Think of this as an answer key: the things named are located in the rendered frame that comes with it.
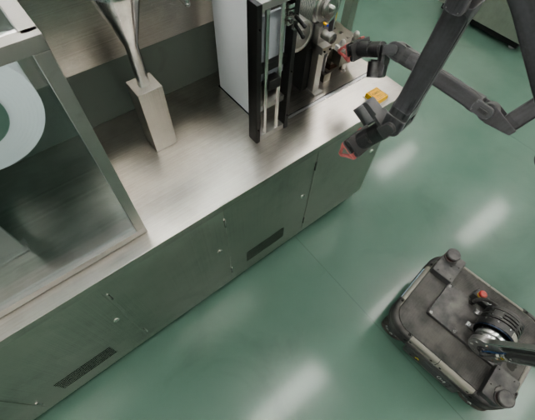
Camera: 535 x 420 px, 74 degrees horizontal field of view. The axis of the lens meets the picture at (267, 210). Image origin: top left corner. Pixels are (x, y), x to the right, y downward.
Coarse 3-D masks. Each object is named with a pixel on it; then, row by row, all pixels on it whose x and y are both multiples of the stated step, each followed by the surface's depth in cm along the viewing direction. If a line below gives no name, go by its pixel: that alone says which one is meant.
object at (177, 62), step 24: (144, 48) 134; (168, 48) 140; (192, 48) 147; (216, 48) 155; (96, 72) 129; (120, 72) 134; (168, 72) 148; (192, 72) 156; (96, 96) 135; (120, 96) 141; (96, 120) 142
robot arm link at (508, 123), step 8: (488, 104) 113; (496, 104) 114; (528, 104) 107; (496, 112) 112; (504, 112) 116; (512, 112) 110; (520, 112) 109; (528, 112) 108; (488, 120) 114; (496, 120) 113; (504, 120) 111; (512, 120) 110; (520, 120) 110; (528, 120) 109; (496, 128) 113; (504, 128) 112; (512, 128) 111
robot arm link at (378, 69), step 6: (384, 48) 127; (390, 48) 126; (396, 48) 124; (384, 54) 128; (390, 54) 126; (384, 60) 130; (372, 66) 132; (378, 66) 132; (384, 66) 131; (372, 72) 133; (378, 72) 133; (384, 72) 133
